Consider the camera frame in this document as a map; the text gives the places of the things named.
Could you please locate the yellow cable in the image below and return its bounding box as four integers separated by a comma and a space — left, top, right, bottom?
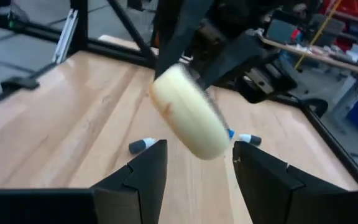
293, 0, 344, 70

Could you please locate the wooden workbench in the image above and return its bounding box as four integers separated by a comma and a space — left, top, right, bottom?
259, 34, 358, 77

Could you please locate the silver corner bracket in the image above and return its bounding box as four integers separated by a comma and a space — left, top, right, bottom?
52, 8, 80, 65

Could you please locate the black aluminium table frame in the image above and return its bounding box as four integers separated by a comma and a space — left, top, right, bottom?
0, 0, 358, 190

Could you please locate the chocolate drizzle toy donut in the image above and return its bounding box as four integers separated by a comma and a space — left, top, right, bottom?
149, 63, 232, 161

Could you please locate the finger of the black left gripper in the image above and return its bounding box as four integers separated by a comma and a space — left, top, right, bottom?
196, 30, 267, 91
154, 0, 214, 80

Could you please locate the black table clamp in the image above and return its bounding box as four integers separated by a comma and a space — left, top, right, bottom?
0, 76, 40, 91
299, 97, 329, 118

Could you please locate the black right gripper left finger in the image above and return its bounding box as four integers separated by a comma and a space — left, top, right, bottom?
0, 139, 168, 224

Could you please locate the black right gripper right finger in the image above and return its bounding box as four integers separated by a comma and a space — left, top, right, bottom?
232, 141, 358, 224

